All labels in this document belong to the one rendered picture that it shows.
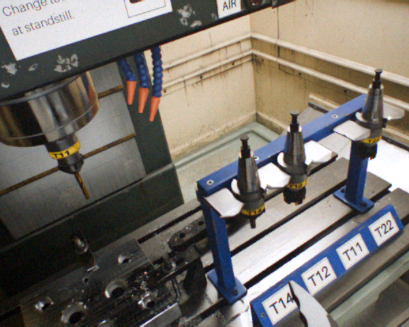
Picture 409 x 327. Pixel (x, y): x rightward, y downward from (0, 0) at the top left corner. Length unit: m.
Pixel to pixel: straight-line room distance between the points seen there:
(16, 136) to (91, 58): 0.21
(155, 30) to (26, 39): 0.12
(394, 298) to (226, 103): 1.15
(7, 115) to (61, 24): 0.20
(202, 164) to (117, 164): 0.67
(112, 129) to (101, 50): 0.77
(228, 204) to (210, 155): 1.21
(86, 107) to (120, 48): 0.18
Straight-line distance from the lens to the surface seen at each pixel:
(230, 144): 1.89
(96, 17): 0.37
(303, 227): 1.02
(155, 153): 1.29
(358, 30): 1.37
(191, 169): 1.77
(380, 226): 0.99
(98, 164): 1.18
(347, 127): 0.82
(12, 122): 0.53
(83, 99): 0.54
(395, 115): 0.88
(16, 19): 0.36
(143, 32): 0.39
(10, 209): 1.20
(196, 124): 1.78
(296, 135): 0.67
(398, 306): 1.13
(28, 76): 0.37
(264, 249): 0.97
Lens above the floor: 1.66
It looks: 37 degrees down
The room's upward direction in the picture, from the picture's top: 11 degrees counter-clockwise
